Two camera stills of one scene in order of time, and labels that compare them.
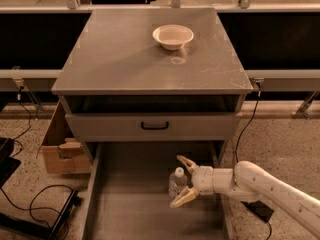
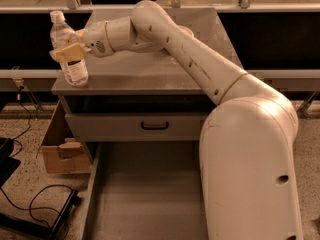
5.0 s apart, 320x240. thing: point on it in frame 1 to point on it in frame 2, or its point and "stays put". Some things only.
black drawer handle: x=154 y=127 stays put
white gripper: x=202 y=180 to x=95 y=38
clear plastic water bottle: x=178 y=181 to x=62 y=34
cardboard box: x=63 y=155 stays put
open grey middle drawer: x=128 y=193 stays put
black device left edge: x=8 y=164 stays put
